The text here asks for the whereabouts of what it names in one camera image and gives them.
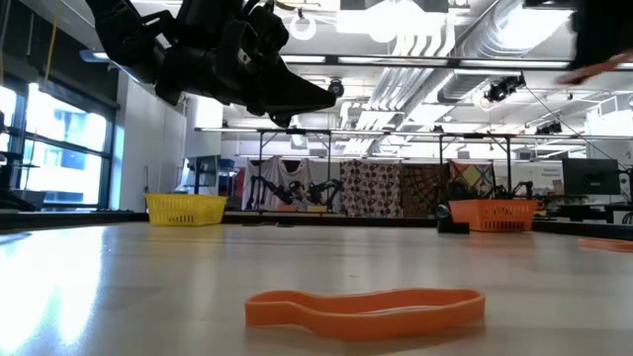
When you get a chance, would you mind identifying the dark window-side equipment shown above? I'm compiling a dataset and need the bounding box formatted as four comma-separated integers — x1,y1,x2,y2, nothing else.
0,150,48,212

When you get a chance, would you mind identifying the yellow hanging strap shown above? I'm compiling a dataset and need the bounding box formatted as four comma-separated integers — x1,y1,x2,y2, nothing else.
42,4,63,93

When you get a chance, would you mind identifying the orange plastic basket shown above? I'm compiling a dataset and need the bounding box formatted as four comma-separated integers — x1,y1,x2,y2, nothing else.
448,199,540,233

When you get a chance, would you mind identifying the black screen on cart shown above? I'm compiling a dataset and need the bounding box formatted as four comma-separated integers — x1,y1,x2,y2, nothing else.
185,154,222,197

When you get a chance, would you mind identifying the white ceiling duct bundle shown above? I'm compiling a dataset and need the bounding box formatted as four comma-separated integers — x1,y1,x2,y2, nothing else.
368,29,456,116

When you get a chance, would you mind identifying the black metal station frame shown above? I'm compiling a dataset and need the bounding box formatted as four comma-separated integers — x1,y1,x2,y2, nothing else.
255,127,333,214
437,131,513,200

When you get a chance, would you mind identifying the brown patterned hanging cloth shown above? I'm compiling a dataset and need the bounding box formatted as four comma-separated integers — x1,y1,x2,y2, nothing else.
339,158,403,219

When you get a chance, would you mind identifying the white hanging cloth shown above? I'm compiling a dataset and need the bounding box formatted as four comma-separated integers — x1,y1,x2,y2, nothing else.
241,155,342,214

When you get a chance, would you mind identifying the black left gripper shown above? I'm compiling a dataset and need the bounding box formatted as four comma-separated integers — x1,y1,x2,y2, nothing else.
175,0,338,129

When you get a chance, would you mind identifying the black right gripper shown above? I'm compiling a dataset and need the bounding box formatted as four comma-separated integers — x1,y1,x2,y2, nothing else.
571,0,633,70

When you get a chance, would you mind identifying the black metal table frame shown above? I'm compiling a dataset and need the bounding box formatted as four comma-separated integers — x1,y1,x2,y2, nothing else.
0,210,633,237

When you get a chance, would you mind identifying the dark background desk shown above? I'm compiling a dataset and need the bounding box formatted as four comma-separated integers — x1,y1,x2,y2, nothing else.
536,193,633,223

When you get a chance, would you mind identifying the black background monitor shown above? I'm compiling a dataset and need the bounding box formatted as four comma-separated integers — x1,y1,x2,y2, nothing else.
562,157,622,197

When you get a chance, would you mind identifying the person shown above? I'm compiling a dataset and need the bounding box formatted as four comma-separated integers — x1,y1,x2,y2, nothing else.
288,180,311,213

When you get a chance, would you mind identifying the yellow plastic basket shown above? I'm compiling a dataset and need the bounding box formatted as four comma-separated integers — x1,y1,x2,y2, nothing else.
144,193,228,227

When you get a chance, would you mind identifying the white ceiling ring light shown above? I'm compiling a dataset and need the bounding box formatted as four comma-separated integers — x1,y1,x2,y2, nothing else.
289,13,318,43

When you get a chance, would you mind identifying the blue storage bin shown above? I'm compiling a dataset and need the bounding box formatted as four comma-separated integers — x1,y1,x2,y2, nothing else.
219,157,236,195

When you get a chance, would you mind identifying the orange mandala hanging cloth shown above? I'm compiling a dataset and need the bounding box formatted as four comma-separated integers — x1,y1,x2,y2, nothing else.
400,162,452,219

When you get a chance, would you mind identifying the black ceiling camera rig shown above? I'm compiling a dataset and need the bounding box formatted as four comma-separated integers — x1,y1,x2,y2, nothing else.
483,72,527,104
534,120,564,136

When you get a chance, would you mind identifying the large round ceiling duct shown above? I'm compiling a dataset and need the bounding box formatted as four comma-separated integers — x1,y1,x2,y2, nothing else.
437,0,575,105

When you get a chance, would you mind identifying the large framed window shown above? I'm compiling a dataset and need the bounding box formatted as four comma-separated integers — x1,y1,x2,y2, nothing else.
0,68,120,210

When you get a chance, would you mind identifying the multicolour hanging cloth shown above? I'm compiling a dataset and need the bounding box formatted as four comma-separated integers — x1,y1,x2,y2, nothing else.
448,160,496,192

